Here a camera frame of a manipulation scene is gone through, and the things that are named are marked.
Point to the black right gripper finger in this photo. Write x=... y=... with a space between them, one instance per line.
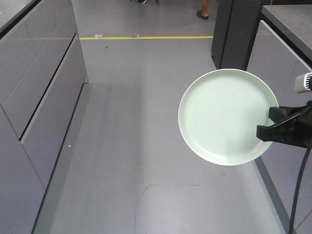
x=277 y=114
x=285 y=131

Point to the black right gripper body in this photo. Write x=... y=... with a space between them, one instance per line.
x=305 y=125

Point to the pale green round plate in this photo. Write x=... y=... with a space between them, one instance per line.
x=219 y=113

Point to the grey right counter cabinet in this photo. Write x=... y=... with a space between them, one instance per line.
x=281 y=52

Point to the dark grey pillar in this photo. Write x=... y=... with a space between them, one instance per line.
x=234 y=33

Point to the person foot with sandal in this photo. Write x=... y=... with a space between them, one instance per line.
x=203 y=12

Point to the grey left cabinet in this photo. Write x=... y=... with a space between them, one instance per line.
x=42 y=71

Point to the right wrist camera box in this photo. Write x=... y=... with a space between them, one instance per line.
x=303 y=83

